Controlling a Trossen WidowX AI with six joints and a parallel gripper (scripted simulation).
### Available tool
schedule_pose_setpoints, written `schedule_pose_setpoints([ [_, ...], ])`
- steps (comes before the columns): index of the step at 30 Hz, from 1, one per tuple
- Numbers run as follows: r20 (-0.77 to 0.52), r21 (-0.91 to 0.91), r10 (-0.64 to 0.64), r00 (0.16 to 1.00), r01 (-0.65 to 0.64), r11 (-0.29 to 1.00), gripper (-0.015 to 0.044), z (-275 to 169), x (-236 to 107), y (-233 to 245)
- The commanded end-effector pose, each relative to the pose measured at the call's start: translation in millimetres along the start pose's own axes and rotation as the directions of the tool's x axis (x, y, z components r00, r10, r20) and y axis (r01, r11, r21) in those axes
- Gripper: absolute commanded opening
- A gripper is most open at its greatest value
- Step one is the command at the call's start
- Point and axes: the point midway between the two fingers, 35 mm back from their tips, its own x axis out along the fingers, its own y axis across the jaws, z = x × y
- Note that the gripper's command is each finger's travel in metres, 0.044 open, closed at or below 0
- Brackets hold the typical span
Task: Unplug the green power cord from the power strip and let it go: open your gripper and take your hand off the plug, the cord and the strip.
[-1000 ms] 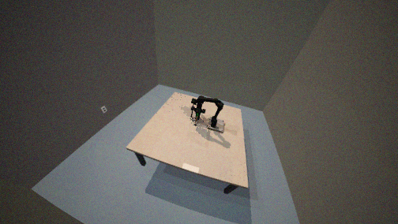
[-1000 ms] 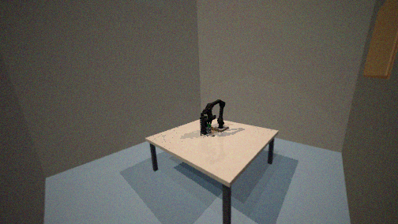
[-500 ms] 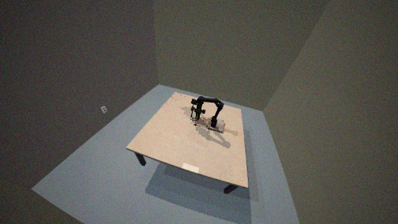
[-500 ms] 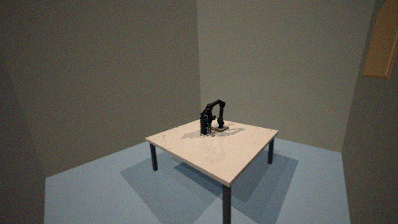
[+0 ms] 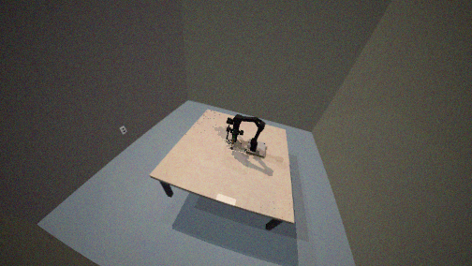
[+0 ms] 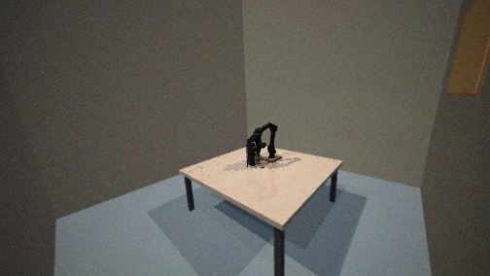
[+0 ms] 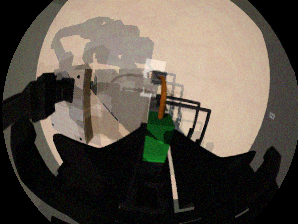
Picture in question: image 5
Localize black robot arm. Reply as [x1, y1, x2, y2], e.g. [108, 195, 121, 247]
[227, 114, 266, 152]

